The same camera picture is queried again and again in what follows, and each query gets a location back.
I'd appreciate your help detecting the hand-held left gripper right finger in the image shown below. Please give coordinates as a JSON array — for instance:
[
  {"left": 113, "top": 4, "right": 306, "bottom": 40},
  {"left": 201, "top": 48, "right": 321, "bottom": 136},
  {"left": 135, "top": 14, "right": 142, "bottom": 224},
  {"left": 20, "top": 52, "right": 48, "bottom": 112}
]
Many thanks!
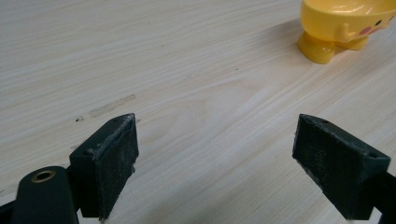
[{"left": 291, "top": 113, "right": 391, "bottom": 221}]

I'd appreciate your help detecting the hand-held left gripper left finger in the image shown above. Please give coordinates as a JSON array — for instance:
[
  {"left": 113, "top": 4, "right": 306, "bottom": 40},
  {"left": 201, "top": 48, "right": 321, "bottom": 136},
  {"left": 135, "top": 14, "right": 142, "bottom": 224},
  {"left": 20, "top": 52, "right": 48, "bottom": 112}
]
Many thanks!
[{"left": 68, "top": 112, "right": 140, "bottom": 221}]

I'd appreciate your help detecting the yellow duck-shaped plastic bowl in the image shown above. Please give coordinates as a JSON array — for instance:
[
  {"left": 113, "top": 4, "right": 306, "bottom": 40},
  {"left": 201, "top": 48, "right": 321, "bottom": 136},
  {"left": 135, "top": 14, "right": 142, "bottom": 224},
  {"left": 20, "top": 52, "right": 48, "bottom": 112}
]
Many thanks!
[{"left": 296, "top": 0, "right": 396, "bottom": 65}]

